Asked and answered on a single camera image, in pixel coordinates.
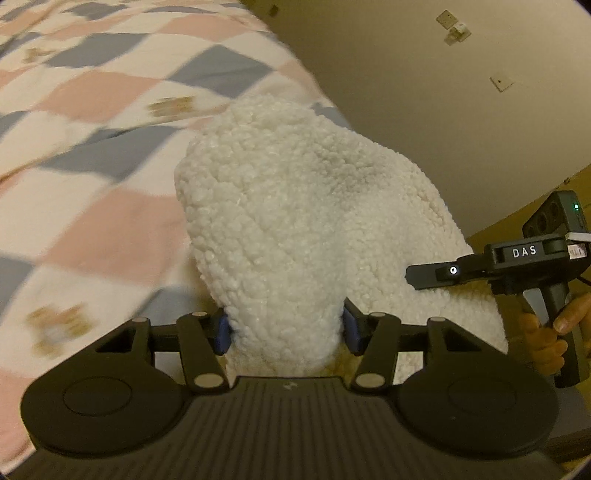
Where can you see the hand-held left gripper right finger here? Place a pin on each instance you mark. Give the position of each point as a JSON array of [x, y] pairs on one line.
[[349, 328]]

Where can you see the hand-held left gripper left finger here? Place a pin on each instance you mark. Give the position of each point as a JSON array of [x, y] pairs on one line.
[[224, 333]]

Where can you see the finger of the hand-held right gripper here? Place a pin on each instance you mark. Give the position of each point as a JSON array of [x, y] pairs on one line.
[[438, 273]]

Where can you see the white fleece garment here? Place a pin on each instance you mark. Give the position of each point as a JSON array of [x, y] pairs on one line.
[[300, 207]]

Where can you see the person's right hand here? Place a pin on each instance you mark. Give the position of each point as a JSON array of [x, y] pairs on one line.
[[538, 348]]

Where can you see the pink blue checkered quilt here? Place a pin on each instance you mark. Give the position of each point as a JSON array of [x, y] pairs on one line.
[[115, 92]]

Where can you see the white wall socket plate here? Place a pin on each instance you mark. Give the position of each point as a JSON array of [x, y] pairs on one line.
[[502, 83]]

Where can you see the white wall plug adapter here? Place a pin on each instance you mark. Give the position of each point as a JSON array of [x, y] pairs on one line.
[[458, 33]]

